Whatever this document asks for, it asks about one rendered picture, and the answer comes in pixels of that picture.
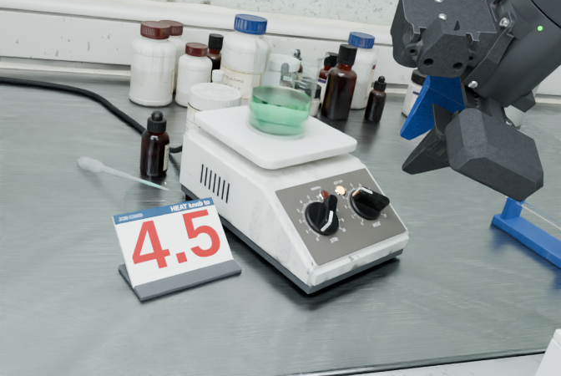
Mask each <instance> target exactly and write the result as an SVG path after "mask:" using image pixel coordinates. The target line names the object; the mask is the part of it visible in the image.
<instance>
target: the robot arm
mask: <svg viewBox="0 0 561 376"><path fill-rule="evenodd" d="M390 35H391V36H392V47H393V50H392V56H393V58H394V60H395V61H396V62H397V63H398V64H400V65H401V66H404V67H407V68H413V69H414V68H417V69H418V70H419V72H420V73H421V74H424V75H427V77H426V79H425V81H424V84H423V86H422V88H421V90H420V92H419V95H418V96H417V99H416V101H415V103H414V105H413V106H412V109H411V111H410V113H409V115H408V116H407V119H406V121H405V123H404V125H403V126H402V129H401V131H400V136H401V137H402V138H404V139H406V140H413V139H415V138H417V137H418V136H420V135H423V134H425V133H426V132H428V131H429V130H430V131H429V132H428V134H427V135H426V136H425V137H424V138H423V140H422V141H421V142H420V143H419V144H418V146H417V147H416V148H415V149H414V151H413V152H412V153H411V154H410V155H409V156H408V157H407V159H406V161H405V162H404V163H403V165H402V170H403V171H405V172H407V173H408V174H410V175H415V174H419V173H423V172H427V171H431V170H438V169H441V168H446V167H449V166H450V167H451V168H452V169H453V170H455V171H456V172H458V173H460V174H462V175H465V176H466V177H468V178H470V179H472V180H475V181H477V182H479V183H481V184H483V185H485V186H487V187H489V188H491V189H493V190H495V191H497V192H499V193H501V194H503V195H505V196H507V197H510V198H512V199H514V200H516V201H520V202H522V201H524V200H525V199H527V198H528V197H529V196H531V195H532V194H533V193H534V192H536V191H538V190H539V189H540V188H542V187H543V167H542V164H541V161H540V158H539V155H538V150H537V146H536V144H535V141H534V139H532V138H531V137H529V136H527V135H525V134H523V133H521V132H519V131H518V130H516V127H515V125H514V123H513V122H512V120H510V119H509V118H508V117H507V115H506V114H505V110H504V108H507V107H508V106H509V105H512V106H513V107H514V108H516V109H519V110H521V111H523V112H524V113H526V112H527V111H528V110H530V109H531V108H532V107H533V106H534V105H535V104H536V101H535V98H534V96H533V91H532V90H533V89H534V88H535V87H537V86H538V85H539V84H540V83H541V82H542V81H544V80H545V79H546V78H547V77H548V76H549V75H550V74H551V73H552V72H553V71H554V70H555V69H557V68H558V67H559V66H560V65H561V0H399V1H398V4H397V9H396V12H395V15H394V19H393V21H392V26H391V29H390Z"/></svg>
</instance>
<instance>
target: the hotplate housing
mask: <svg viewBox="0 0 561 376"><path fill-rule="evenodd" d="M362 168H366V170H367V171H368V173H369V174H370V176H371V177H372V179H373V180H374V181H375V179H374V178H373V176H372V175H371V173H370V171H369V170H368V169H367V167H366V166H365V165H364V164H363V163H361V162H360V160H359V159H358V158H356V157H355V156H353V155H350V154H349V153H345V154H341V155H334V156H330V157H326V158H322V159H319V160H312V161H308V162H304V163H300V164H296V165H289V166H286V167H281V168H278V169H266V168H263V167H260V166H258V165H257V164H255V163H254V162H252V161H251V160H249V159H247V158H246V157H244V156H243V155H242V154H240V153H239V152H237V151H236V150H234V149H232V148H231V147H229V146H228V145H227V144H225V143H224V142H222V141H220V140H218V139H217V138H215V137H214V136H213V135H211V134H210V133H208V132H207V131H205V130H203V129H202V128H198V129H192V130H188V132H185V135H184V141H183V149H182V159H181V168H180V177H179V182H180V183H181V190H182V191H183V192H184V193H185V194H186V195H187V196H189V197H190V198H191V199H193V200H198V199H204V198H208V197H212V199H213V202H214V204H215V209H216V211H217V214H218V217H219V218H220V222H221V223H222V224H223V225H224V226H226V227H227V228H228V229H229V230H231V231H232V232H233V233H235V234H236V235H237V236H238V237H239V238H240V239H241V240H242V241H244V242H245V243H246V244H247V245H249V246H250V247H251V248H252V249H254V250H255V251H256V252H258V253H259V254H260V255H261V256H262V257H264V258H265V259H266V260H267V261H268V262H269V263H270V264H272V265H273V266H274V267H275V268H277V269H278V270H279V271H280V272H282V273H283V274H284V275H285V276H287V277H288V278H289V279H291V280H292V281H293V282H294V283H295V284H296V285H297V286H298V287H300V288H301V289H302V290H303V291H305V292H306V293H307V294H310V293H313V292H315V291H318V290H320V289H322V288H324V287H327V286H329V285H331V284H333V283H335V282H339V281H340V280H343V279H345V278H347V277H350V276H352V275H355V274H357V273H358V272H362V271H364V270H366V269H368V268H370V267H374V266H375V265H377V264H380V263H382V262H385V261H387V260H389V259H392V258H393V257H396V256H399V255H401V254H402V252H403V248H405V247H407V243H408V240H409V237H408V233H409V232H408V230H407V228H406V226H405V225H404V223H403V222H402V220H401V218H400V217H399V215H398V214H397V213H396V211H395V210H394V208H393V207H392V205H391V203H390V204H389V205H390V206H391V208H392V209H393V210H394V212H395V213H396V215H397V217H398V218H399V220H400V221H401V223H402V224H403V225H404V227H405V228H406V231H405V232H403V233H402V234H399V235H397V236H394V237H391V238H389V239H386V240H385V241H381V242H378V243H376V244H374V245H371V246H368V247H366V248H363V249H361V250H359V251H357V252H353V253H351V254H349V255H346V256H343V257H340V258H338V259H336V260H334V261H331V262H328V263H326V264H323V265H321V266H317V264H316V263H315V261H314V260H313V258H312V256H311V254H310V253H309V251H308V250H307V248H306V246H305V244H304V242H303V241H302V240H301V237H300V236H299V234H298V232H297V230H296V229H295V227H294V225H293V224H292V222H291V220H290V218H289V216H288V215H287V214H286V211H285V210H284V208H283V206H282V204H281V203H280V201H279V199H278V198H277V196H276V194H275V191H278V190H281V189H285V188H288V187H291V186H294V185H300V184H304V183H307V182H311V181H314V180H319V179H323V178H326V177H330V176H334V175H339V174H343V173H347V172H349V171H353V170H359V169H362ZM375 183H376V181H375ZM376 184H377V183H376ZM377 186H378V188H379V189H380V191H381V192H382V190H381V188H380V187H379V185H378V184H377ZM382 194H383V195H384V193H383V192H382ZM384 196H385V195H384Z"/></svg>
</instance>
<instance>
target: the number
mask: <svg viewBox="0 0 561 376"><path fill-rule="evenodd" d="M119 227H120V230H121V233H122V237H123V239H124V245H125V247H126V250H127V253H128V256H129V261H130V264H131V267H132V270H133V274H134V278H136V277H142V276H144V275H148V274H151V273H155V272H160V271H163V270H167V269H170V268H173V267H179V266H183V265H186V264H189V263H192V262H198V261H201V260H204V259H208V258H211V257H217V256H220V255H224V254H227V253H228V251H227V248H226V245H225V241H224V238H223V236H222V233H221V231H220V227H219V224H218V221H217V219H216V216H215V212H214V209H213V207H212V206H206V207H201V208H197V209H193V210H188V211H181V212H176V213H172V214H168V215H163V216H156V217H151V218H147V219H143V220H138V221H131V222H127V223H123V224H119Z"/></svg>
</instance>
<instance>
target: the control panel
mask: <svg viewBox="0 0 561 376"><path fill-rule="evenodd" d="M338 186H341V187H342V188H343V189H344V191H345V192H344V194H340V193H339V192H338V191H337V189H336V188H337V187H338ZM361 186H365V187H366V188H368V189H370V190H372V191H375V192H377V193H379V194H382V192H381V191H380V189H379V188H378V186H377V184H376V183H375V181H374V180H373V179H372V177H371V176H370V174H369V173H368V171H367V170H366V168H362V169H359V170H353V171H349V172H347V173H343V174H339V175H334V176H330V177H326V178H323V179H319V180H314V181H311V182H307V183H304V184H300V185H294V186H291V187H288V188H285V189H281V190H278V191H275V194H276V196H277V198H278V199H279V201H280V203H281V204H282V206H283V208H284V210H285V211H286V214H287V215H288V216H289V218H290V220H291V222H292V224H293V225H294V227H295V229H296V230H297V232H298V234H299V236H300V237H301V240H302V241H303V242H304V244H305V246H306V248H307V250H308V251H309V253H310V254H311V256H312V258H313V260H314V261H315V263H316V264H317V266H321V265H323V264H326V263H328V262H331V261H334V260H336V259H338V258H340V257H343V256H346V255H349V254H351V253H353V252H357V251H359V250H361V249H363V248H366V247H368V246H371V245H374V244H376V243H378V242H381V241H385V240H386V239H389V238H391V237H394V236H397V235H399V234H402V233H403V232H405V231H406V228H405V227H404V225H403V224H402V223H401V221H400V220H399V218H398V217H397V215H396V213H395V212H394V210H393V209H392V208H391V206H390V205H388V206H387V207H386V208H384V209H383V210H382V211H381V214H380V215H379V217H378V218H377V219H376V220H373V221H369V220H366V219H363V218H362V217H360V216H359V215H357V214H356V213H355V211H354V210H353V208H352V207H351V203H350V196H351V193H352V192H353V191H354V190H357V189H358V188H359V187H361ZM322 191H327V192H328V194H329V195H335V196H336V197H337V199H338V202H337V207H336V214H337V217H338V220H339V227H338V230H337V231H336V232H335V233H334V234H332V235H330V236H323V235H321V234H319V233H317V232H315V231H314V230H313V229H312V228H311V227H310V226H309V224H308V223H307V221H306V216H305V211H306V208H307V207H308V206H309V205H310V204H311V203H312V202H314V201H319V202H323V201H324V200H325V199H326V198H324V197H323V196H322V195H321V192H322Z"/></svg>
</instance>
